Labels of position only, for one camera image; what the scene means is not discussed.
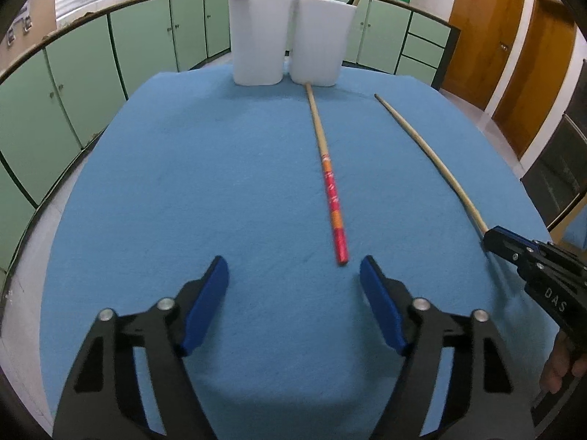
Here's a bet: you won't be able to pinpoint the plain wooden chopstick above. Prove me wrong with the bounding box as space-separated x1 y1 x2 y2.
375 94 490 240

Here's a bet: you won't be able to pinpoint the green kitchen cabinet row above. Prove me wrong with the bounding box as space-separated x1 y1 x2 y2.
0 0 462 280

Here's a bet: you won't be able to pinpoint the white plastic utensil container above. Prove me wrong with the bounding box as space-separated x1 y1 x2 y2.
289 0 357 87
228 0 294 86

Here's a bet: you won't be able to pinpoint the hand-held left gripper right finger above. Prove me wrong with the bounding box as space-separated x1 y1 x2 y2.
359 255 537 440

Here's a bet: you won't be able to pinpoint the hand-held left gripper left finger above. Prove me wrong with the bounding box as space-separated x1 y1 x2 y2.
52 255 230 440

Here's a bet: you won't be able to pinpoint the person's right hand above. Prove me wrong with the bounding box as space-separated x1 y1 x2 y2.
540 330 587 395

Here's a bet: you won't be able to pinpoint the dark glass oven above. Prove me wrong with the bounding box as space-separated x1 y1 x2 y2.
520 114 587 235

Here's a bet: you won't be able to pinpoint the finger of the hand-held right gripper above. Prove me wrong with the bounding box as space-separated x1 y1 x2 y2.
495 226 558 254
484 228 540 281

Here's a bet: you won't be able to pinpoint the blue table cloth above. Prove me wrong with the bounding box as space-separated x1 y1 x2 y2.
39 66 558 440

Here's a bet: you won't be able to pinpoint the brown wooden door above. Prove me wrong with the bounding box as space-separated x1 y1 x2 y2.
442 0 527 111
493 0 577 159

